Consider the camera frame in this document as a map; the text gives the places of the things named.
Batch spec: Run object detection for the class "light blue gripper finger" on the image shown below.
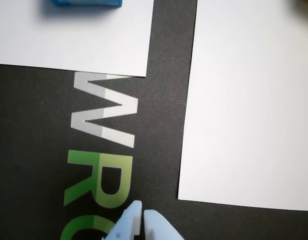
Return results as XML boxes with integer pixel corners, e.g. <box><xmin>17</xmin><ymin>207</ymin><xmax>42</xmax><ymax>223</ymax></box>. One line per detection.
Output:
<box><xmin>143</xmin><ymin>209</ymin><xmax>186</xmax><ymax>240</ymax></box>
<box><xmin>101</xmin><ymin>200</ymin><xmax>143</xmax><ymax>240</ymax></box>

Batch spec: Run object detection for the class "blue box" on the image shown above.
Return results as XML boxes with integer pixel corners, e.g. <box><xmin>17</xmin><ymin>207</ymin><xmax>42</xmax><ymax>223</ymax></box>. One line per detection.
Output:
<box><xmin>52</xmin><ymin>0</ymin><xmax>123</xmax><ymax>9</ymax></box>

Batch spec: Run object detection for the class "black mat with WRO print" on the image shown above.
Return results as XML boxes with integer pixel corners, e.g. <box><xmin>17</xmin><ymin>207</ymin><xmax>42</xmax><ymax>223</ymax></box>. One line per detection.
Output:
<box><xmin>0</xmin><ymin>0</ymin><xmax>308</xmax><ymax>240</ymax></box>

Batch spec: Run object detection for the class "plain white paper sheet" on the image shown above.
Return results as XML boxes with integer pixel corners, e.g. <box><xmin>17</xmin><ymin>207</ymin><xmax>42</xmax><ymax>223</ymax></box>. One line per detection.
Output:
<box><xmin>177</xmin><ymin>0</ymin><xmax>308</xmax><ymax>212</ymax></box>

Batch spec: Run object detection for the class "white paper with drawn square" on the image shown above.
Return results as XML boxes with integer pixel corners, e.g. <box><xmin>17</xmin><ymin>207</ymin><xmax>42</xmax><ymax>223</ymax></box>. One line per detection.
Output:
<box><xmin>0</xmin><ymin>0</ymin><xmax>155</xmax><ymax>78</ymax></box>

